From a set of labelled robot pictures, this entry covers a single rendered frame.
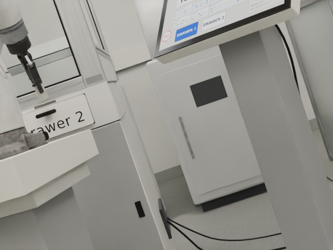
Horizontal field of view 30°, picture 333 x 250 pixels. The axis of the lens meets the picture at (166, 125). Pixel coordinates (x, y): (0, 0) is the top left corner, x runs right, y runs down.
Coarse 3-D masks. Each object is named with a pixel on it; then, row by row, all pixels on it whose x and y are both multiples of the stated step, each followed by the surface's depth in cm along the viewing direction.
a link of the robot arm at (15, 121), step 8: (0, 72) 148; (0, 80) 147; (8, 80) 150; (0, 88) 146; (8, 88) 148; (0, 96) 145; (8, 96) 147; (0, 104) 145; (8, 104) 146; (16, 104) 149; (0, 112) 144; (8, 112) 146; (16, 112) 148; (0, 120) 144; (8, 120) 146; (16, 120) 148; (0, 128) 144; (8, 128) 145; (16, 128) 147
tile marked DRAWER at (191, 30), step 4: (192, 24) 194; (196, 24) 193; (180, 28) 198; (184, 28) 196; (188, 28) 195; (192, 28) 193; (196, 28) 192; (176, 32) 198; (180, 32) 197; (184, 32) 196; (188, 32) 194; (192, 32) 193; (196, 32) 191; (176, 36) 198; (180, 36) 196; (184, 36) 195; (188, 36) 193; (176, 40) 197
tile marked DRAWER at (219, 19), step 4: (220, 12) 187; (224, 12) 186; (212, 16) 189; (216, 16) 188; (220, 16) 186; (224, 16) 185; (204, 20) 191; (208, 20) 190; (212, 20) 188; (216, 20) 187; (220, 20) 186; (224, 20) 184; (204, 24) 190; (208, 24) 189; (212, 24) 187; (216, 24) 186; (220, 24) 185; (204, 28) 189; (208, 28) 188
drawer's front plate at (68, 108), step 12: (84, 96) 219; (48, 108) 219; (60, 108) 219; (72, 108) 219; (84, 108) 219; (24, 120) 219; (36, 120) 219; (48, 120) 219; (60, 120) 219; (72, 120) 220; (36, 132) 219; (48, 132) 220; (60, 132) 220
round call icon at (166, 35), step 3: (168, 30) 202; (171, 30) 201; (165, 33) 203; (168, 33) 201; (162, 36) 203; (165, 36) 202; (168, 36) 201; (162, 39) 202; (165, 39) 201; (168, 39) 200; (162, 42) 202
